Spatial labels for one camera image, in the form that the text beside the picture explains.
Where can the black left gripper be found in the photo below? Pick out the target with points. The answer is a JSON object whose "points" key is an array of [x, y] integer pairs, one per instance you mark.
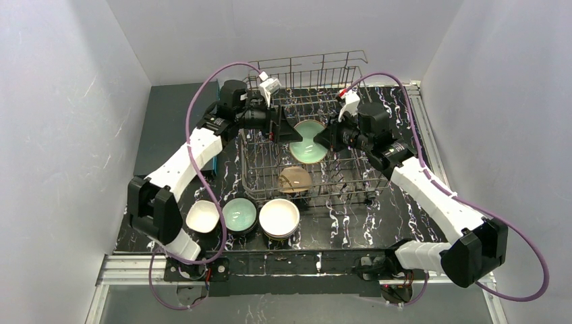
{"points": [[273, 123]]}

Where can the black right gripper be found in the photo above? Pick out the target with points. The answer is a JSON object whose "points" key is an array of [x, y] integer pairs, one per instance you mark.
{"points": [[334, 136]]}

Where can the celadon green bowl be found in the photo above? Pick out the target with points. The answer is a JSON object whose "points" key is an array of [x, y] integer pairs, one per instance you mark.
{"points": [[307, 151]]}

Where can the beige floral bowl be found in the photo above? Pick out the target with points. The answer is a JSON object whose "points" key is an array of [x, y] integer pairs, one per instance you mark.
{"points": [[294, 179]]}

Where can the orange rimmed white bowl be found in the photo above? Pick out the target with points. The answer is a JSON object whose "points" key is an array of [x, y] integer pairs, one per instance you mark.
{"points": [[279, 218]]}

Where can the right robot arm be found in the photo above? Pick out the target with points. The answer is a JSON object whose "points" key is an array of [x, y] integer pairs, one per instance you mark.
{"points": [[475, 246]]}

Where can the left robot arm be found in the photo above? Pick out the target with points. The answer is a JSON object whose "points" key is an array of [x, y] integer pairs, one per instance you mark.
{"points": [[152, 201]]}

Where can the green bowl dark exterior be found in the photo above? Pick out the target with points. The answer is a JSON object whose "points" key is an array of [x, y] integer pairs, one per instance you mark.
{"points": [[240, 215]]}

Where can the white square bowl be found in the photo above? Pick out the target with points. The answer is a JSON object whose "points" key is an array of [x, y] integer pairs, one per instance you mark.
{"points": [[202, 217]]}

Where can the dark grey flat box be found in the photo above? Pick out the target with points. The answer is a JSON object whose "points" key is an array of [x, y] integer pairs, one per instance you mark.
{"points": [[163, 129]]}

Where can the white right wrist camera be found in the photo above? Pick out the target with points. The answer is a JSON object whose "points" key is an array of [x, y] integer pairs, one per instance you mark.
{"points": [[349, 100]]}

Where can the grey wire dish rack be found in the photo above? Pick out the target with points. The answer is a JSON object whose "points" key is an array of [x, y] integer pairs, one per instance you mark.
{"points": [[310, 84]]}

